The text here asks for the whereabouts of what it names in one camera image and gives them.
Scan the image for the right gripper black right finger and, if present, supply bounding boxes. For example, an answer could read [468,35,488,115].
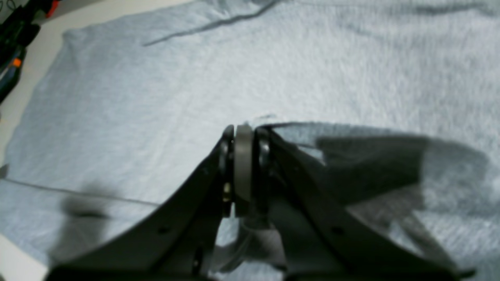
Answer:
[254,126,475,281]

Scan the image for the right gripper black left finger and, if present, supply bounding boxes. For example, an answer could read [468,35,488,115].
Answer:
[46,126,234,281]

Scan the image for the top blue red clamp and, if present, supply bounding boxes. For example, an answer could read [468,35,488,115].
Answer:
[0,0,59,102]

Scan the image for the grey T-shirt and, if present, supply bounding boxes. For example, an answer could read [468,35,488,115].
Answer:
[1,0,499,281]

